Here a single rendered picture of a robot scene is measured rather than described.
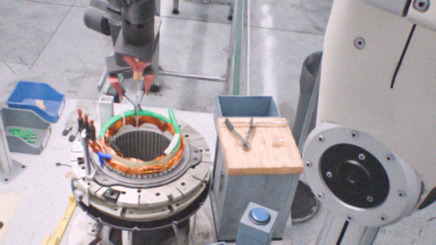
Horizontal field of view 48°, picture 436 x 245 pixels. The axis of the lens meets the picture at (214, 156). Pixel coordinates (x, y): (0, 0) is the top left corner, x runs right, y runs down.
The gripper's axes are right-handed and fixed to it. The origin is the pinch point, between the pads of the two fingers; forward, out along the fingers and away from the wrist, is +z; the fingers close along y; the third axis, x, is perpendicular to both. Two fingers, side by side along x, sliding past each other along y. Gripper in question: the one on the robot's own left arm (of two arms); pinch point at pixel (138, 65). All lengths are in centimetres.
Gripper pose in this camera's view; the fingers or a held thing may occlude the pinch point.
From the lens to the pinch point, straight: 99.1
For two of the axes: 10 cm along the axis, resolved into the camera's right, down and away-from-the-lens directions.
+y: -1.8, 8.6, -4.8
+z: -1.3, 4.6, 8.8
